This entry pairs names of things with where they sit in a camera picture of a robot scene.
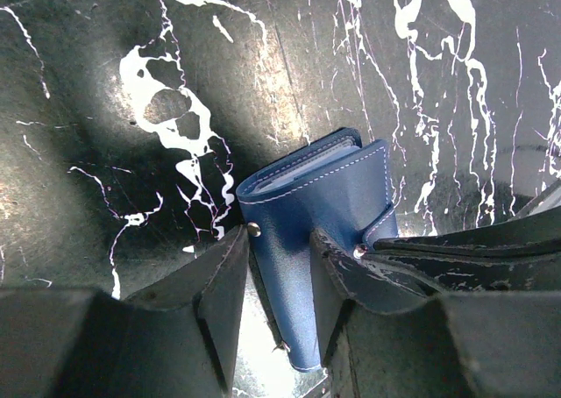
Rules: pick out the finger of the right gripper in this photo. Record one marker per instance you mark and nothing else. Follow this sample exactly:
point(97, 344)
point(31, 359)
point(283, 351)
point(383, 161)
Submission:
point(519, 255)

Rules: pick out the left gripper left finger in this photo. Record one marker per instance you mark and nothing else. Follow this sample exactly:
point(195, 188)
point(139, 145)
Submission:
point(175, 338)

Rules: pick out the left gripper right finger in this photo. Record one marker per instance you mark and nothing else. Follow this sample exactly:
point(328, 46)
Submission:
point(380, 340)

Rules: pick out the blue card holder wallet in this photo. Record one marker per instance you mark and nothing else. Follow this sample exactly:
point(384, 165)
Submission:
point(334, 193)

